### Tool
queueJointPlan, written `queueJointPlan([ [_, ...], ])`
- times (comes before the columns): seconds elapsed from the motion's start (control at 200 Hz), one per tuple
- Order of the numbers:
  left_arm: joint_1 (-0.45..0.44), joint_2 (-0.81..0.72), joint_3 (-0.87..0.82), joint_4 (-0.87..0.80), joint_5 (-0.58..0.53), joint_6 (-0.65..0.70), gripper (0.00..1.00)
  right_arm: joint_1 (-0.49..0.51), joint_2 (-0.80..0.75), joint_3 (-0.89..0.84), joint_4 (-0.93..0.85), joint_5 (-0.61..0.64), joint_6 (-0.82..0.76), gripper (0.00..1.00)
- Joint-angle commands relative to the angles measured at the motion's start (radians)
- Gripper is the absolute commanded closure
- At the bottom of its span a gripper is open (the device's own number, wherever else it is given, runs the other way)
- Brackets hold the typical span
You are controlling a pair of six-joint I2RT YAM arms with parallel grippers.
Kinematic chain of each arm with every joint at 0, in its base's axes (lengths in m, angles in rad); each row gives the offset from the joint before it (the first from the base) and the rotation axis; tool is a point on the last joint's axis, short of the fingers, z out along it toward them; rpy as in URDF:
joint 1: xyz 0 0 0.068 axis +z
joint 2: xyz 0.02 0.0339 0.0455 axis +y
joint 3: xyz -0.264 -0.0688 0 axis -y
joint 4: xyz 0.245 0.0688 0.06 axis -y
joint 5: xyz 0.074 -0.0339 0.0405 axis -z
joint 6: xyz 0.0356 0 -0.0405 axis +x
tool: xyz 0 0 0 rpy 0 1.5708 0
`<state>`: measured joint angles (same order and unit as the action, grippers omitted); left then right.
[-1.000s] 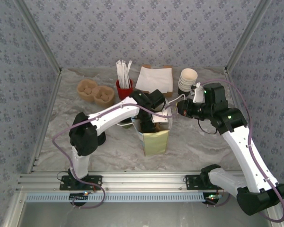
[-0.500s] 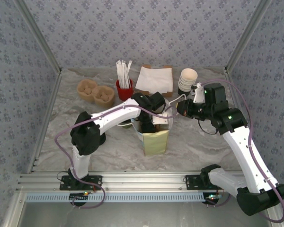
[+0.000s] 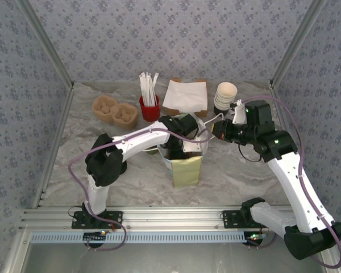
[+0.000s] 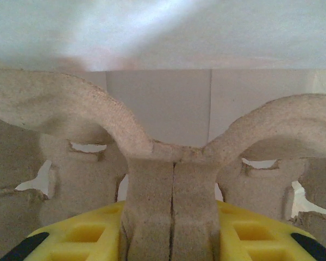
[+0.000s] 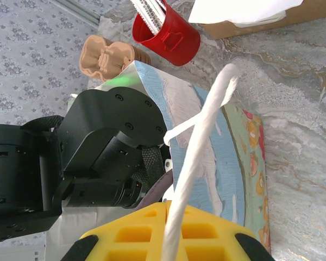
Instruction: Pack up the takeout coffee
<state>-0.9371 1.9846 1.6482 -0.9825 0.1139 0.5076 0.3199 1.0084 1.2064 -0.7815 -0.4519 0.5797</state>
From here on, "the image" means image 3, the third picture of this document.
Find brown pulp cup carrier stack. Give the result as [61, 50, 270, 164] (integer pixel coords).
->
[92, 95, 139, 130]

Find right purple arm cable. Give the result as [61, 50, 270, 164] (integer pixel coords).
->
[243, 95, 341, 270]

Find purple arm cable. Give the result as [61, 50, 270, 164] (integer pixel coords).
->
[243, 95, 341, 270]
[69, 127, 213, 251]

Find aluminium front frame rail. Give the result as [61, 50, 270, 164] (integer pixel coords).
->
[19, 206, 330, 231]

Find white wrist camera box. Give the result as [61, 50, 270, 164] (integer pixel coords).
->
[232, 99, 248, 125]
[184, 138, 203, 154]

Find aluminium frame leg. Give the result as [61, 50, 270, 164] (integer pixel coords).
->
[321, 257, 340, 273]
[2, 230, 32, 273]

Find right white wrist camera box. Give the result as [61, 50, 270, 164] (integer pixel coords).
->
[232, 99, 248, 125]

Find white yellow paper bag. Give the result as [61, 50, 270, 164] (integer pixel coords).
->
[157, 112, 227, 189]

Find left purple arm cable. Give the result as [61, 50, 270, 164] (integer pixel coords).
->
[69, 127, 213, 251]

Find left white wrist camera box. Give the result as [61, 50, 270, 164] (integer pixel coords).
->
[184, 138, 203, 154]

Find red straw holder cup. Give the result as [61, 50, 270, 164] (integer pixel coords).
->
[138, 95, 161, 122]

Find stack of paper cups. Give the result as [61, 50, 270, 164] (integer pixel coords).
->
[213, 82, 238, 118]

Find white napkins on brown tray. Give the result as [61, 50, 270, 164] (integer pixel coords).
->
[162, 78, 209, 117]

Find aluminium frame post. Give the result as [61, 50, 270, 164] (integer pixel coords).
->
[269, 0, 327, 89]
[16, 0, 75, 89]

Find white wrapped straw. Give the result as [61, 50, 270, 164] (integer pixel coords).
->
[143, 72, 152, 106]
[152, 72, 160, 106]
[139, 73, 149, 106]
[147, 73, 154, 106]
[150, 74, 156, 106]

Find small black controller board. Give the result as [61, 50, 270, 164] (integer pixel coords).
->
[83, 231, 107, 243]
[246, 231, 267, 246]

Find white slotted cable duct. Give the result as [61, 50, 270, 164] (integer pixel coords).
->
[30, 230, 247, 244]

